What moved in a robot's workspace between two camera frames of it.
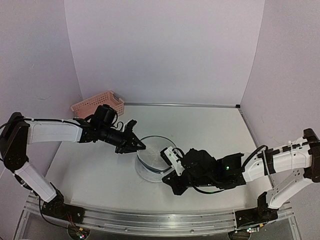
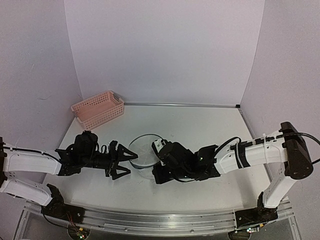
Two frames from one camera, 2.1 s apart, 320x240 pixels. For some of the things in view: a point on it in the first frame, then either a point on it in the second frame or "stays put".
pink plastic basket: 85,108 stays put
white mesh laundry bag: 150,166 stays put
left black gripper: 129,148 → 114,161
